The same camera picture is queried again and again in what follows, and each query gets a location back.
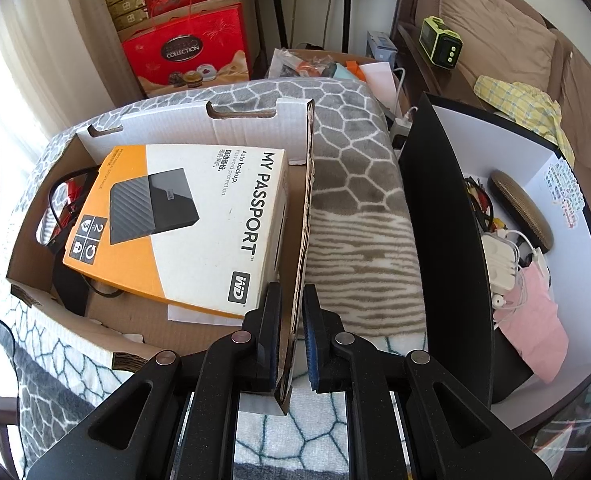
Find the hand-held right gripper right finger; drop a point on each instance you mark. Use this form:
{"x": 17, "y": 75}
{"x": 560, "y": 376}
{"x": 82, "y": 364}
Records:
{"x": 311, "y": 350}

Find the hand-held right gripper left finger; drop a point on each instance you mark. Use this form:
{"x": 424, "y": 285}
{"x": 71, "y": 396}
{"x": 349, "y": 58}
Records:
{"x": 268, "y": 330}

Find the orange and white hard drive box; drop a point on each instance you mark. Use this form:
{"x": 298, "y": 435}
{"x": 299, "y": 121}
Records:
{"x": 200, "y": 240}

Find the white curtain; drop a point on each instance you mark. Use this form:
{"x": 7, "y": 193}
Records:
{"x": 50, "y": 60}

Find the black and white storage box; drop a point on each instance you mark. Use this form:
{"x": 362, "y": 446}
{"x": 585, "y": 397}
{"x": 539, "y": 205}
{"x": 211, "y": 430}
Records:
{"x": 440, "y": 235}

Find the grey patterned blanket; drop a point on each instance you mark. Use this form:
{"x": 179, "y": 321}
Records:
{"x": 355, "y": 160}

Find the white earphones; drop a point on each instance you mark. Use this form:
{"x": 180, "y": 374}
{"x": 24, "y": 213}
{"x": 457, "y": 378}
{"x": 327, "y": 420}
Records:
{"x": 499, "y": 301}

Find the white earphone case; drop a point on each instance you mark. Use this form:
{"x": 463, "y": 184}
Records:
{"x": 498, "y": 260}

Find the pink cloth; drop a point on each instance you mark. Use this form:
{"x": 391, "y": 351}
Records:
{"x": 535, "y": 330}

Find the white power strip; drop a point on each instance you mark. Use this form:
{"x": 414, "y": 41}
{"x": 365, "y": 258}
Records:
{"x": 400, "y": 132}

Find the white power adapter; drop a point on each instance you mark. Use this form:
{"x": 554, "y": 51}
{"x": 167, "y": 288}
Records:
{"x": 538, "y": 260}

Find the large red gift box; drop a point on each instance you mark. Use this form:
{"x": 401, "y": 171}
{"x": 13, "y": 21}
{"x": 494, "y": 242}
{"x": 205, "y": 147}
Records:
{"x": 185, "y": 50}

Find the brown oval glasses case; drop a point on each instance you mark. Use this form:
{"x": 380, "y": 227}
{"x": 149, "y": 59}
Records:
{"x": 523, "y": 205}

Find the glass coffee table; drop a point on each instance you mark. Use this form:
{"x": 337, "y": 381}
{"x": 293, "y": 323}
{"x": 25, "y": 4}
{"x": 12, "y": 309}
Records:
{"x": 560, "y": 425}

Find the clear plastic bag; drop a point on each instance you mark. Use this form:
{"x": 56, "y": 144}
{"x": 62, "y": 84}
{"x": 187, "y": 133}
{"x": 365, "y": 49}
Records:
{"x": 288, "y": 62}

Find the white paper sheet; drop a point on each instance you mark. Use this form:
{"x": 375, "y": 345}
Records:
{"x": 380, "y": 82}

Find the orange plastic item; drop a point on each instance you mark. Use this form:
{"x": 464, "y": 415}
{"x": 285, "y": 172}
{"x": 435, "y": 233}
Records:
{"x": 354, "y": 69}

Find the cardboard box of clutter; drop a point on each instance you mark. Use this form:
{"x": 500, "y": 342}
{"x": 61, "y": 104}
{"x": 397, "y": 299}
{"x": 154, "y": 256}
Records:
{"x": 325, "y": 55}

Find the tall brown carton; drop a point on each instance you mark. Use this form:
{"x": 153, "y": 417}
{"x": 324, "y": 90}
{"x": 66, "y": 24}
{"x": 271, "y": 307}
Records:
{"x": 249, "y": 30}

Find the colourful sticker sheet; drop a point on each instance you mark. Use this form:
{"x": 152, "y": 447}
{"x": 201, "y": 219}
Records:
{"x": 568, "y": 192}

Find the blue and white box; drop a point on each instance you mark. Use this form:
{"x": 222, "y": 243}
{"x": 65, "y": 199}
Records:
{"x": 381, "y": 45}

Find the black speaker stand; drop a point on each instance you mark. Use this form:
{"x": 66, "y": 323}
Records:
{"x": 347, "y": 15}
{"x": 279, "y": 15}

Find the yellow plaid cloth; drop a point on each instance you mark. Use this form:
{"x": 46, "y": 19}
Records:
{"x": 515, "y": 97}

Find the green portable device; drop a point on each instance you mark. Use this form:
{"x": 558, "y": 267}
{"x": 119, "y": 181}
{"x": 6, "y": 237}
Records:
{"x": 440, "y": 42}

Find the brown sofa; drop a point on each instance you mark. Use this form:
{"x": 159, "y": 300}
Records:
{"x": 590, "y": 110}

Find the brown sofa pillow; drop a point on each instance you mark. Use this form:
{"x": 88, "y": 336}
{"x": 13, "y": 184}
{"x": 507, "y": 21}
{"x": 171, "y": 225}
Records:
{"x": 490, "y": 20}

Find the brown wooden frame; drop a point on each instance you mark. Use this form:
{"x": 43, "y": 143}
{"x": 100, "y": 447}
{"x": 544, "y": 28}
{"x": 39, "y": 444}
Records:
{"x": 0, "y": 405}

